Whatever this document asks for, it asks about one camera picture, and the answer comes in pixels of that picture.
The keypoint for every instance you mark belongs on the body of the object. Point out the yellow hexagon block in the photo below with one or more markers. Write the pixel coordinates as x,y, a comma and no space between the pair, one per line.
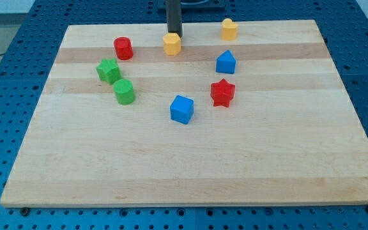
172,44

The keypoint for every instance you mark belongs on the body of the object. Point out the yellow heart block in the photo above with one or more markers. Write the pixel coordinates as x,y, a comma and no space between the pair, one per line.
229,29

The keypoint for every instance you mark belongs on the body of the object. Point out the blue cube block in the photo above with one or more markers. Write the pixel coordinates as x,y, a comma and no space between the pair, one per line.
182,109

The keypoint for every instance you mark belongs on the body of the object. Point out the red star block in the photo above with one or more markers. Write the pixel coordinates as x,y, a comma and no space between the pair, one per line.
222,93

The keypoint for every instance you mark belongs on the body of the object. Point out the wooden board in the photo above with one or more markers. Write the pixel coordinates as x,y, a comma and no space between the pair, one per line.
290,137

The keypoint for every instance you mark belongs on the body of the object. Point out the blue triangle block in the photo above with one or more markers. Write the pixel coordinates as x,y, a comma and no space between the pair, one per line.
226,63

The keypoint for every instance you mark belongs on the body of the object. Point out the green cylinder block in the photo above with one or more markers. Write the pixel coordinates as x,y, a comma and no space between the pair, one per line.
124,91

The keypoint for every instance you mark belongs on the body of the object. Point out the green star block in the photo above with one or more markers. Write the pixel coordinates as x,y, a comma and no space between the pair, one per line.
108,71

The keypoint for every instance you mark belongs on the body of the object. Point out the red cylinder block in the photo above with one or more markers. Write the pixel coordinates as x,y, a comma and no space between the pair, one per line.
123,48

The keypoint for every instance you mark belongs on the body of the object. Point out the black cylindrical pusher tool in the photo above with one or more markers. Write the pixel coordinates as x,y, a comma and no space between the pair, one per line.
173,17

